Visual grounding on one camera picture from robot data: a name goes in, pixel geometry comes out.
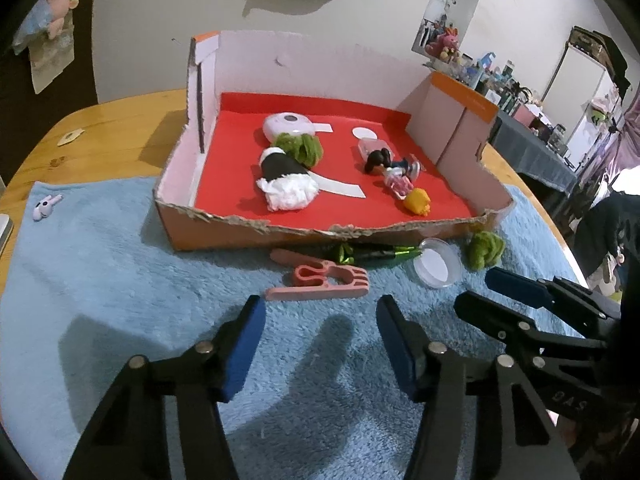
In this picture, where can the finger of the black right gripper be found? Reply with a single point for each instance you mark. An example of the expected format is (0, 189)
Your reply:
(570, 301)
(519, 332)

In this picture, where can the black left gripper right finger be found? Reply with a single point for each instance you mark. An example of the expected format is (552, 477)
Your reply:
(514, 435)

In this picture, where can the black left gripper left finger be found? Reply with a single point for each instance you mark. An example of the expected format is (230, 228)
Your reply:
(126, 437)

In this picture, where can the green fuzzy scrunchie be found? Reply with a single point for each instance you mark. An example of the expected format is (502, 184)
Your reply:
(305, 148)
(484, 250)

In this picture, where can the pink doll yellow hair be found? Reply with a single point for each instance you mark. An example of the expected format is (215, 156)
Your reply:
(416, 200)

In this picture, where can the black white plush toy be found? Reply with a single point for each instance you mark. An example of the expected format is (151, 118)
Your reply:
(285, 183)

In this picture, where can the clear round plastic lid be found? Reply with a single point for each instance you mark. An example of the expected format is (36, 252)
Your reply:
(438, 265)

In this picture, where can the green foil wrapper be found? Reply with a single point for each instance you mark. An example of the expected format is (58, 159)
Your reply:
(370, 255)

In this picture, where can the light blue towel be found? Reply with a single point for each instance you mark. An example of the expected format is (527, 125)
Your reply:
(98, 282)

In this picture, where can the pink hair clip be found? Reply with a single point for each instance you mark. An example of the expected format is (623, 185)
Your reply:
(321, 281)

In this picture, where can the small clear plastic case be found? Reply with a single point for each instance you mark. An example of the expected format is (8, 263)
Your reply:
(367, 146)

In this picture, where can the brown stick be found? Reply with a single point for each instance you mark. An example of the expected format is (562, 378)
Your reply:
(289, 258)

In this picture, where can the small white bunny charm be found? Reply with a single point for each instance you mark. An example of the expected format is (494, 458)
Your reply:
(44, 207)

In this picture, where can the white rectangular device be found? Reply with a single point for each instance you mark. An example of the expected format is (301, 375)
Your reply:
(6, 229)

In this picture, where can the cardboard box red lining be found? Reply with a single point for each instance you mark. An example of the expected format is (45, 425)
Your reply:
(207, 195)

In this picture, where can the pink round device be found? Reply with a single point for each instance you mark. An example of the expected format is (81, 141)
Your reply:
(287, 122)

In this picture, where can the small beige sticker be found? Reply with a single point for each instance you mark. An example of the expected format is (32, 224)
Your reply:
(70, 137)

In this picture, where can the pink plush toys on door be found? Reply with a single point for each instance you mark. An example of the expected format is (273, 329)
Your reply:
(46, 17)

